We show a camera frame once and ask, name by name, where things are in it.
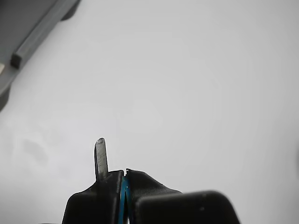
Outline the gripper finger with metal blade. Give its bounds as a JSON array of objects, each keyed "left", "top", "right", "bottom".
[{"left": 62, "top": 137, "right": 124, "bottom": 224}]

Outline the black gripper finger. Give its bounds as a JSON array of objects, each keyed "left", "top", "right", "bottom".
[{"left": 123, "top": 168, "right": 242, "bottom": 224}]

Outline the gray printed fixture plate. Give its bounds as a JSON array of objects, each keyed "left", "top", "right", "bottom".
[{"left": 0, "top": 0, "right": 81, "bottom": 98}]

